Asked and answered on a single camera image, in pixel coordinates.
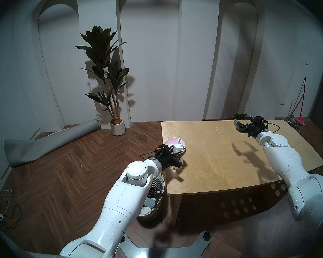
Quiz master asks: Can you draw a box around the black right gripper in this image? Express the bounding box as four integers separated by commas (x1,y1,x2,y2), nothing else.
234,114,269,137

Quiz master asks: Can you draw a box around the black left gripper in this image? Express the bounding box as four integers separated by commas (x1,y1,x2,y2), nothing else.
155,144,186,171

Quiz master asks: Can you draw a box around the white pump bottle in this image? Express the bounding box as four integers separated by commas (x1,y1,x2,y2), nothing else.
173,138,185,171

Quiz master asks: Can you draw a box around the pink bowl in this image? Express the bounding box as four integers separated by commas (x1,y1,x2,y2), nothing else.
165,137,186,153

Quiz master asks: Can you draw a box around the woven wicker basket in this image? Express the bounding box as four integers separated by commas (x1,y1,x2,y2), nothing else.
138,174,166,221

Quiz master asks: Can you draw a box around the light wooden table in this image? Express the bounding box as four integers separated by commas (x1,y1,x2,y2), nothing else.
161,120,323,226

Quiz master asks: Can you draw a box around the grey dustpan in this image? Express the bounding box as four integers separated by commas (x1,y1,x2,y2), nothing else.
287,115,305,132

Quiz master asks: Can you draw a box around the tall potted plant white pot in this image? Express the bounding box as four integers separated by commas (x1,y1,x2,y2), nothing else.
75,26,130,136

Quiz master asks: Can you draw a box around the rolled grey carpet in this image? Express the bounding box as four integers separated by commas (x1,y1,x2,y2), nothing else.
3,119,100,168

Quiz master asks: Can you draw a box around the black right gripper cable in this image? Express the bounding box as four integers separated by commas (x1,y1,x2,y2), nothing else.
266,121,281,133

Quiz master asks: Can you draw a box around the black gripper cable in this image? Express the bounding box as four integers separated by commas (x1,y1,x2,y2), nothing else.
266,121,281,133
139,152,157,162

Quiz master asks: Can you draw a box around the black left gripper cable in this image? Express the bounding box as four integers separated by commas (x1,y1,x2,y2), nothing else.
139,152,157,162

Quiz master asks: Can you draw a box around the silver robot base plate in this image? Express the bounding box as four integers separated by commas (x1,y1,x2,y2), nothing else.
118,231,212,258

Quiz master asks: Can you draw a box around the black floor cable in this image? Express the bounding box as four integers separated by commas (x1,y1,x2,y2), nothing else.
1,203,23,230

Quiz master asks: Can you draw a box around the white floor cable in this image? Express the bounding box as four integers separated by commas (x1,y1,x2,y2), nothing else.
0,189,13,215

